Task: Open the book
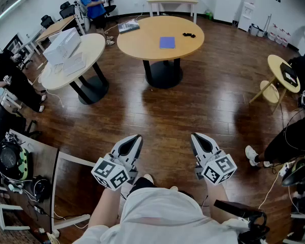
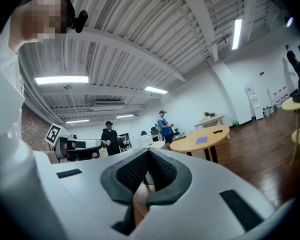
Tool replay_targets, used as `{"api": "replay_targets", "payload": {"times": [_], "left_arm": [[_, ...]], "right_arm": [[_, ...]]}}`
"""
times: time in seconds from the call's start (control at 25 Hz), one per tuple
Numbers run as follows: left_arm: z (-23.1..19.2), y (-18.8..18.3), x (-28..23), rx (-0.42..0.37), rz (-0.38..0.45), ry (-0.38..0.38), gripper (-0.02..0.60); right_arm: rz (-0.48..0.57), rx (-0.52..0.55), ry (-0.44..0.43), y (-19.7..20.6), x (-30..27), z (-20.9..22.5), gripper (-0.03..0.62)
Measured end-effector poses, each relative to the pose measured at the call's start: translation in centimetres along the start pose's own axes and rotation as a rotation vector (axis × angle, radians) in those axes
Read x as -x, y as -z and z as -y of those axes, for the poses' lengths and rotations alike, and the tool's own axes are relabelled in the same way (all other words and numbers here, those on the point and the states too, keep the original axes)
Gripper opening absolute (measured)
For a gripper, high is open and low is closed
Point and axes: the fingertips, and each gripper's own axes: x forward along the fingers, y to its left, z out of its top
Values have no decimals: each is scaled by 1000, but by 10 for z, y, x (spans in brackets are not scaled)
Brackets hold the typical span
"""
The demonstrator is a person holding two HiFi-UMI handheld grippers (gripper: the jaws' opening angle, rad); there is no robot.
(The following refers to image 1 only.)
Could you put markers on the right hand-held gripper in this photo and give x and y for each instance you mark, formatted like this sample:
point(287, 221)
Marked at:
point(206, 154)

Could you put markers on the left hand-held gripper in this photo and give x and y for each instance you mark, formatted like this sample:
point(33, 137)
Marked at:
point(122, 159)

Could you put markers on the blue notebook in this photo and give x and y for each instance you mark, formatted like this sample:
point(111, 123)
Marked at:
point(167, 42)

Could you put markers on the person's right forearm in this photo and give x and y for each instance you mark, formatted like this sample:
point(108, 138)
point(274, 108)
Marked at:
point(219, 202)

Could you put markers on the person's left forearm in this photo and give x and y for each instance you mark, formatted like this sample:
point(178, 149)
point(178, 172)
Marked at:
point(105, 207)

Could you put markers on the dark hardcover book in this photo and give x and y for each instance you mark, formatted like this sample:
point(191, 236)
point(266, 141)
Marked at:
point(128, 26)

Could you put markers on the person's black shorts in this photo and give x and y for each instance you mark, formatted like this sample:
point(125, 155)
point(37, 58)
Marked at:
point(142, 183)

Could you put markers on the person's left white shoe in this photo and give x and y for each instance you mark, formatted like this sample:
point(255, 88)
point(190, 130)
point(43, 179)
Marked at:
point(148, 178)

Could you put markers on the person's white shoe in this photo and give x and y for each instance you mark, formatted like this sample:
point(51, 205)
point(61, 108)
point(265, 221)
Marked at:
point(173, 187)
point(148, 178)

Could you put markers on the person's right white shoe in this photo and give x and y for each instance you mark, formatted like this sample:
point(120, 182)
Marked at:
point(173, 187)

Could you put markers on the black phone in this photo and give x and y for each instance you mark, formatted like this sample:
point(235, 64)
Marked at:
point(236, 207)

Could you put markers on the person's white shirt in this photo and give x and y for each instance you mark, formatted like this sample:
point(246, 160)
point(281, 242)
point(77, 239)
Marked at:
point(157, 217)

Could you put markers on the white power strip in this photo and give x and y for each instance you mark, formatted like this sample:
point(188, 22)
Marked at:
point(286, 168)

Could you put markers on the black headphones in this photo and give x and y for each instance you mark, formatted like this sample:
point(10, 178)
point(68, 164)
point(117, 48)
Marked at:
point(40, 188)

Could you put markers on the flat white box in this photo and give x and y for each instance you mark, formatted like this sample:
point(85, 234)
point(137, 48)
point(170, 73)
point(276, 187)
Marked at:
point(74, 64)

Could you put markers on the small round wooden side table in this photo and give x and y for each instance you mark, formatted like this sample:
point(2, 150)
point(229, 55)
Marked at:
point(275, 65)

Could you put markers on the black and green helmet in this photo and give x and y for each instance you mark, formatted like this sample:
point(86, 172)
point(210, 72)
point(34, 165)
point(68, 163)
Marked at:
point(8, 160)

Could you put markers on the black flat box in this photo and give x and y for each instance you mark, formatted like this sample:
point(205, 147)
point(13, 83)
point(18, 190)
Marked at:
point(289, 74)

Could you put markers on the round white table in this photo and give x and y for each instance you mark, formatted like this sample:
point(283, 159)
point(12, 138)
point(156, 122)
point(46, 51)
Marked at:
point(91, 47)

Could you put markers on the large white box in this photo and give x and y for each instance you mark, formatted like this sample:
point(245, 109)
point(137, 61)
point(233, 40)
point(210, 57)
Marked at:
point(62, 46)

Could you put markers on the grey waste bin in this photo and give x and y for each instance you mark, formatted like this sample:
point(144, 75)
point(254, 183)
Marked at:
point(254, 30)

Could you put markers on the green bottle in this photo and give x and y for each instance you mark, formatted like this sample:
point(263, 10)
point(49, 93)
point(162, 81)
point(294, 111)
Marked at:
point(209, 14)

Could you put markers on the pack of water bottles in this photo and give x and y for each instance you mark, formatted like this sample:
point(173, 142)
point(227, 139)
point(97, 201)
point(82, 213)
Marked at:
point(279, 35)

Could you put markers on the long wooden desk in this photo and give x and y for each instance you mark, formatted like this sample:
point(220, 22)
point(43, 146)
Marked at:
point(54, 28)

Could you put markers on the white water dispenser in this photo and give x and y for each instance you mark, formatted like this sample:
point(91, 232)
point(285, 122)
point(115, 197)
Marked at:
point(247, 11)

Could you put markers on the black office chair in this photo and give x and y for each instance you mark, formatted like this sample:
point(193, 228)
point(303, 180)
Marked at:
point(67, 10)
point(47, 21)

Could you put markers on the dark desk with white frame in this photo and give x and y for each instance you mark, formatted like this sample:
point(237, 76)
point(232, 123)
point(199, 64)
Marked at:
point(40, 156)

